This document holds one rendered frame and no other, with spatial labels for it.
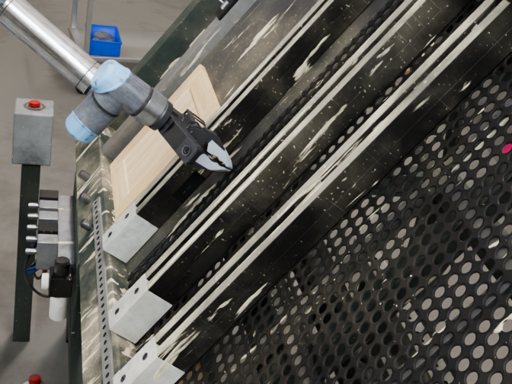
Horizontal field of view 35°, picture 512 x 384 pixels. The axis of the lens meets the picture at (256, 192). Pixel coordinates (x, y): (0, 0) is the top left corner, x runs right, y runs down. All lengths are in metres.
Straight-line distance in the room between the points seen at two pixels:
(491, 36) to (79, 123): 0.86
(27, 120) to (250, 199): 1.18
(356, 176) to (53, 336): 1.98
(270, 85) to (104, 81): 0.39
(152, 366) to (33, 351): 1.59
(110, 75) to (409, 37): 0.60
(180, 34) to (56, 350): 1.25
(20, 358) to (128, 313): 1.39
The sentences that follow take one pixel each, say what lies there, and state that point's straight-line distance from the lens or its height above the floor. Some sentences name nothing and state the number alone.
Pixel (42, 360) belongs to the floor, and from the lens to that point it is 3.10.
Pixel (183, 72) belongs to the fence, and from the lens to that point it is 2.42.
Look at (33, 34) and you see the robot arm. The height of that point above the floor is 1.41.
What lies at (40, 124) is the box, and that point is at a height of 0.90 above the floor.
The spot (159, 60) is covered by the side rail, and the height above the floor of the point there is 1.12.
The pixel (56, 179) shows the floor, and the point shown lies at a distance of 4.21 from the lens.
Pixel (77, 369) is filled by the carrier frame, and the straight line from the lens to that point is 2.80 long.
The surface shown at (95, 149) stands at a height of 0.89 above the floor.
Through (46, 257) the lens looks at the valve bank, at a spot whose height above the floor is 0.72.
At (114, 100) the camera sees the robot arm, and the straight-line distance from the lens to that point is 1.73.
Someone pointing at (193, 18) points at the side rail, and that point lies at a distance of 2.62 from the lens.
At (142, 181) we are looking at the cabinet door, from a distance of 2.20.
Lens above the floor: 2.04
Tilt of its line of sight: 28 degrees down
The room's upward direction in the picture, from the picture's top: 12 degrees clockwise
